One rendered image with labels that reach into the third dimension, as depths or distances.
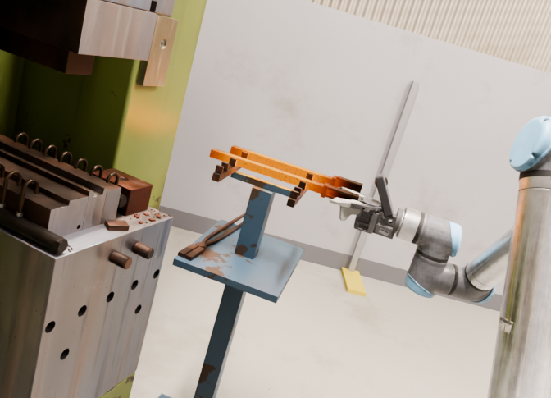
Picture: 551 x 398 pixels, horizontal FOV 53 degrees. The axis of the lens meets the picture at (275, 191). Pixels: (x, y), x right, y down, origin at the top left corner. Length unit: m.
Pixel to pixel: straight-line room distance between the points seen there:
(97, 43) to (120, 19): 0.07
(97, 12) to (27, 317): 0.57
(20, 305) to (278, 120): 2.56
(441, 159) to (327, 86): 0.88
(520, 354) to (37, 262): 0.88
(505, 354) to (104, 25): 0.92
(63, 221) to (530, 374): 0.90
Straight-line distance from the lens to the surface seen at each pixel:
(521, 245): 1.12
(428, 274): 1.57
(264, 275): 1.55
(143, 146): 1.51
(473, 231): 3.91
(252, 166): 1.57
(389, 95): 3.54
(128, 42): 1.11
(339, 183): 1.67
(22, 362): 1.21
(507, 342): 1.11
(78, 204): 1.15
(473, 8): 3.65
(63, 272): 1.10
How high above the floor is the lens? 1.40
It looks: 16 degrees down
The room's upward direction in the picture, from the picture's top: 16 degrees clockwise
